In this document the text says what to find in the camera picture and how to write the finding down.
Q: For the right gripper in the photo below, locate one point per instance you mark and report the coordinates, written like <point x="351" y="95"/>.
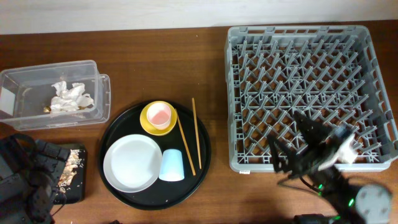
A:
<point x="311" y="157"/>

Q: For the light blue cup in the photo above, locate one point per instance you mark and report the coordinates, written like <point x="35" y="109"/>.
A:
<point x="172" y="166"/>

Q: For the grey round plate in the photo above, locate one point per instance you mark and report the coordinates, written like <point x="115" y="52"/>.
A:
<point x="132" y="163"/>

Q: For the food scraps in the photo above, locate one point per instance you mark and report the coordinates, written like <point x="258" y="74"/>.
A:
<point x="70" y="170"/>

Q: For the white napkin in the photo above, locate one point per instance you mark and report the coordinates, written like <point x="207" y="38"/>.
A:
<point x="68" y="100"/>

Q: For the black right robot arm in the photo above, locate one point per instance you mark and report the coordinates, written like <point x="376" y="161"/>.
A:
<point x="367" y="203"/>

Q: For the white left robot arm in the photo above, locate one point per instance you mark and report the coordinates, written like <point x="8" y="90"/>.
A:
<point x="30" y="172"/>

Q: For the grey plastic dishwasher rack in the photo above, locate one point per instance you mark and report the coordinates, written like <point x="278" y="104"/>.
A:
<point x="329" y="73"/>

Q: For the clear plastic waste bin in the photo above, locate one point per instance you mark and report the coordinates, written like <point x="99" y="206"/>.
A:
<point x="27" y="91"/>

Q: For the right wooden chopstick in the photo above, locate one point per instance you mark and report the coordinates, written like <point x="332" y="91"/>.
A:
<point x="196" y="132"/>

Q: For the wooden chopstick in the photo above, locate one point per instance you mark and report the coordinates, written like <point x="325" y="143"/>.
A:
<point x="196" y="132"/>
<point x="185" y="144"/>

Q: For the left wooden chopstick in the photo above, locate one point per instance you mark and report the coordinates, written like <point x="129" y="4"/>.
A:
<point x="185" y="144"/>

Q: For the pink cup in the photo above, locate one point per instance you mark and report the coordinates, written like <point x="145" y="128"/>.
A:
<point x="159" y="115"/>

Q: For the yellow saucer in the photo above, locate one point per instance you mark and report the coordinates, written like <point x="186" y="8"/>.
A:
<point x="152" y="130"/>

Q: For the round black tray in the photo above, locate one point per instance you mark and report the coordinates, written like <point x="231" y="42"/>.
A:
<point x="161" y="194"/>

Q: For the black rectangular tray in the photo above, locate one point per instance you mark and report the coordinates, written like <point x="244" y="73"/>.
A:
<point x="77" y="188"/>

